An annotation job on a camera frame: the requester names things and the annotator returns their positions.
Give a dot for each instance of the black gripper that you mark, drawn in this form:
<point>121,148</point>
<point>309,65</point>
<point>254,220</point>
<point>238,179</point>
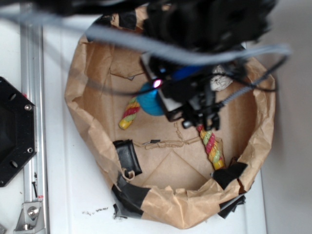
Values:
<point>185,93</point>

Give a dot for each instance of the blue ball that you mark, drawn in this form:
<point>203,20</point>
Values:
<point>148,100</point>

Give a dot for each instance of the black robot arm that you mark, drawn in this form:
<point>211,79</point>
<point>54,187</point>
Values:
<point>191,49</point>

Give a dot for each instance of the crumpled white cloth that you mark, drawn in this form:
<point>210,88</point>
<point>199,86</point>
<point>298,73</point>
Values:
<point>220,81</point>

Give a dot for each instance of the black leather pouch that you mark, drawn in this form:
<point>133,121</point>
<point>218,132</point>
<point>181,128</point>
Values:
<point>128,158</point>

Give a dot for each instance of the brown paper bag bin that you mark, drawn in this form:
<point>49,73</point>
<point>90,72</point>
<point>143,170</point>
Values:
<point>178,185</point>

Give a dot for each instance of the multicolour twisted rope toy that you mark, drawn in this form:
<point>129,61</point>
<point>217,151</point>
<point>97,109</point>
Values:
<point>212,146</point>

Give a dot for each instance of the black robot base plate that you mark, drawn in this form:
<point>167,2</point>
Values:
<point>17,131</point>

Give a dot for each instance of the aluminium extrusion rail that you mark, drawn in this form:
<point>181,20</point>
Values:
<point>32,85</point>

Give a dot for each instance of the metal corner bracket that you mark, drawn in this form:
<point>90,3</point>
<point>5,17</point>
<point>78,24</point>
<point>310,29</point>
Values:
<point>31,219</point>

